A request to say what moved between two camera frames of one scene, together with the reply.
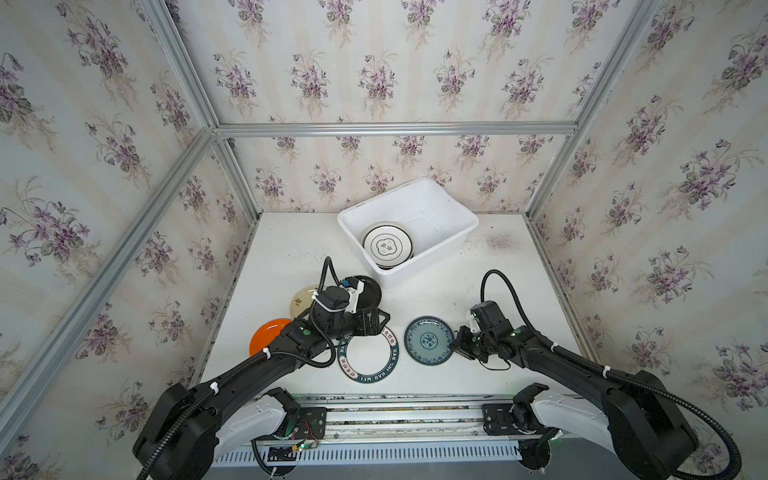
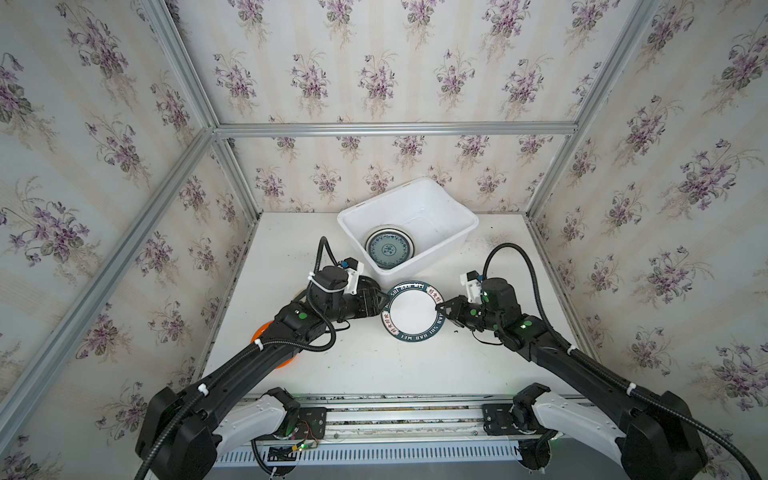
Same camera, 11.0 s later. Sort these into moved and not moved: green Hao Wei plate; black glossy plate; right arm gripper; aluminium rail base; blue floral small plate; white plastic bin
Moved: right arm gripper; green Hao Wei plate; blue floral small plate
Not moved: white plastic bin; black glossy plate; aluminium rail base
